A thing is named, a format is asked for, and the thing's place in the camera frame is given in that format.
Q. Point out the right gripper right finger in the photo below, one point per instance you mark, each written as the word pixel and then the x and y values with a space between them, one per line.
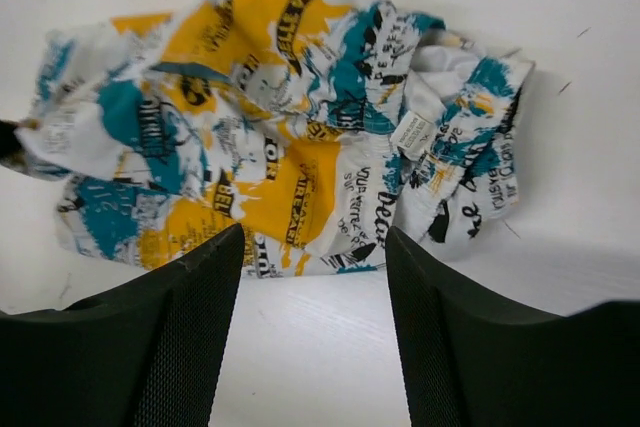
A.
pixel 473 357

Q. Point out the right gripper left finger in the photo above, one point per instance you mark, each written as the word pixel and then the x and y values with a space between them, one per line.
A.
pixel 145 353

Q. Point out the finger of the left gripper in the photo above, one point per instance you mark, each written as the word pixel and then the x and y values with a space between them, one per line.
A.
pixel 12 154

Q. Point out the printed white yellow teal shorts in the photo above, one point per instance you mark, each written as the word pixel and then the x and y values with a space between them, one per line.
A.
pixel 315 125

